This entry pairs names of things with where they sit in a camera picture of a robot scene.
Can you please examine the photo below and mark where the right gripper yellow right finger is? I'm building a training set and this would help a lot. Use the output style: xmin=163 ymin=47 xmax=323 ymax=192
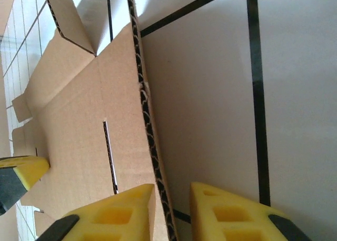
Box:
xmin=190 ymin=182 xmax=313 ymax=241

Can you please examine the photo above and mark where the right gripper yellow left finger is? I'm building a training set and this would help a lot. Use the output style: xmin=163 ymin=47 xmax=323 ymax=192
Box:
xmin=35 ymin=184 xmax=155 ymax=241

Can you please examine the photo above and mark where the brown cardboard box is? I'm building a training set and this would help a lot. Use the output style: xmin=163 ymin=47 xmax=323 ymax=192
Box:
xmin=12 ymin=0 xmax=180 ymax=241

